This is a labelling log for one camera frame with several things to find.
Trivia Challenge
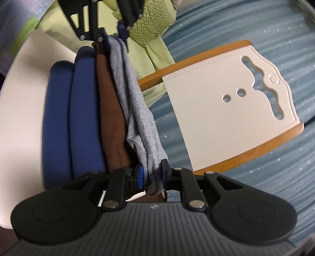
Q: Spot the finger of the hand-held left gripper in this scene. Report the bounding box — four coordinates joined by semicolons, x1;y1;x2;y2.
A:
117;0;145;53
59;0;109;54

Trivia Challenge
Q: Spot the green chevron cushion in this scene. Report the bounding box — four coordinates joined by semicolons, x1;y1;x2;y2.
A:
112;0;176;48

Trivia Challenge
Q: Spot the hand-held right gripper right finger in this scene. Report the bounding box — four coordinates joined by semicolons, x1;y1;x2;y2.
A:
160;159;247;212

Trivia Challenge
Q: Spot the folded blue garment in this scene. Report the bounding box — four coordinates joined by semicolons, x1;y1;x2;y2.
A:
41;61;75;190
68;46;112;178

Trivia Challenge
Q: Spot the white round table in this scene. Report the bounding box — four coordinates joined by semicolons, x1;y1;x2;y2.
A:
0;31;109;230

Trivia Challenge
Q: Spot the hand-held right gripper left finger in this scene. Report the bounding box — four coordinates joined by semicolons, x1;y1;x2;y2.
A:
58;166;145;211

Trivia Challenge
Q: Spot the folded brown garment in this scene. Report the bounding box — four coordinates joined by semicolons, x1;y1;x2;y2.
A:
94;42;166;203

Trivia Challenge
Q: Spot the plaid blue green blanket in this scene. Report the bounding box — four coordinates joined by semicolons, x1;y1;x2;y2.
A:
0;0;59;75

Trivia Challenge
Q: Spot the grey t-shirt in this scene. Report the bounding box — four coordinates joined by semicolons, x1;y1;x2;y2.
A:
106;34;169;195

